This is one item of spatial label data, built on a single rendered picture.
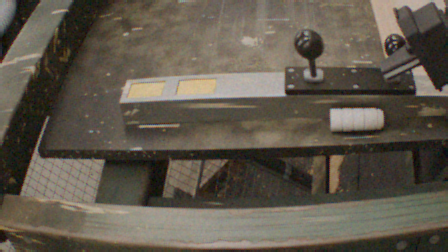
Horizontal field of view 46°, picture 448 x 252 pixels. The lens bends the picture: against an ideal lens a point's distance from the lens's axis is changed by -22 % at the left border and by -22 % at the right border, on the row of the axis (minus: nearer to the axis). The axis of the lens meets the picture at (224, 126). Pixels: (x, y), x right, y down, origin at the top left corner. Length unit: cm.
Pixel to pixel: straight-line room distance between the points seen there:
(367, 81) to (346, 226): 25
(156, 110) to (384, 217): 37
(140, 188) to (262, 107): 19
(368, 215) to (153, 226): 24
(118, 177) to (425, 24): 49
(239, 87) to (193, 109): 6
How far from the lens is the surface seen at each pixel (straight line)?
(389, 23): 102
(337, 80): 83
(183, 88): 86
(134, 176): 86
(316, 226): 65
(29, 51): 97
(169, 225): 68
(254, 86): 84
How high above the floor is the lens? 175
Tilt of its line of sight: 17 degrees down
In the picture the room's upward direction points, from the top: 63 degrees counter-clockwise
